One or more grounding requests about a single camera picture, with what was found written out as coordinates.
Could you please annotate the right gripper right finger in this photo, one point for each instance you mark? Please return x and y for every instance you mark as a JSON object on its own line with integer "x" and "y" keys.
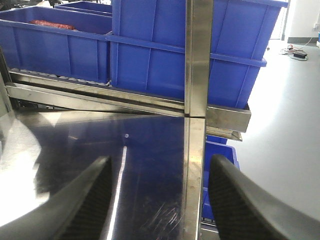
{"x": 248, "y": 212}

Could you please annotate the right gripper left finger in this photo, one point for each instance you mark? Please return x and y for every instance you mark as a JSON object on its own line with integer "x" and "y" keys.
{"x": 77, "y": 212}

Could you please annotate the roller conveyor track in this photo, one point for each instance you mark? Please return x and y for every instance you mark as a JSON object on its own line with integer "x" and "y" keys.
{"x": 58, "y": 77}

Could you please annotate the lower blue bin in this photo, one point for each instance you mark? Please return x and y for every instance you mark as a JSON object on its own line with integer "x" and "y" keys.
{"x": 216, "y": 152}

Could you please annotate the left blue plastic bin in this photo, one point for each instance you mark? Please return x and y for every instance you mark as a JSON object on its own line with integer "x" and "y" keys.
{"x": 82, "y": 53}

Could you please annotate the blue plastic bin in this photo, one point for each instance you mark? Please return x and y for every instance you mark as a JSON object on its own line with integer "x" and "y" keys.
{"x": 82, "y": 53}
{"x": 147, "y": 46}

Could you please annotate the right blue plastic bin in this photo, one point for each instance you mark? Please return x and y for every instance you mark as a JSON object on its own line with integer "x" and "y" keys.
{"x": 147, "y": 46}

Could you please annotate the red plastic bag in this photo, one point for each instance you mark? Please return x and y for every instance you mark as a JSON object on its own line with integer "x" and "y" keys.
{"x": 52, "y": 24}

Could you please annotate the rear blue bin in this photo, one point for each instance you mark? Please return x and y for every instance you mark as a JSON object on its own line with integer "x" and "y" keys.
{"x": 87, "y": 7}

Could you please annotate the stainless steel rack frame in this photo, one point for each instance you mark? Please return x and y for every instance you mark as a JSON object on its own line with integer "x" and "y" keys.
{"x": 202, "y": 119}

